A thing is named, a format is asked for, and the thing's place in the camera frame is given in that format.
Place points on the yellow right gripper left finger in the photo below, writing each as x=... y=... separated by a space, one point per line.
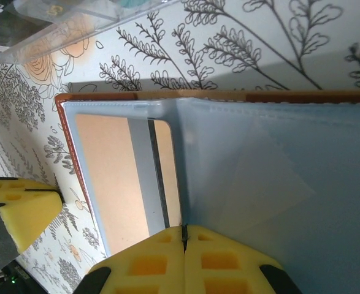
x=143 y=269

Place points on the teal card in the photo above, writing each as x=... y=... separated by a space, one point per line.
x=130 y=3

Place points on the clear acrylic organizer box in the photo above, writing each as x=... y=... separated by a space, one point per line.
x=75 y=33

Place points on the floral patterned table cover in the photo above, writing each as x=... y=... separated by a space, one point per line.
x=228 y=46

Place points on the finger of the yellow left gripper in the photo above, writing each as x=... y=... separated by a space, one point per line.
x=29 y=220
x=3 y=185

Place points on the black card with white print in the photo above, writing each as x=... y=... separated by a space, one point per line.
x=8 y=27

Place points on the brown leather card holder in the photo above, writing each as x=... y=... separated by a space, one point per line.
x=290 y=168

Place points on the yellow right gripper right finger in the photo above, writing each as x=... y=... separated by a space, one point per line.
x=222 y=269

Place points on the orange card with magnetic stripe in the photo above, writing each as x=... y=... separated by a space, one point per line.
x=106 y=168

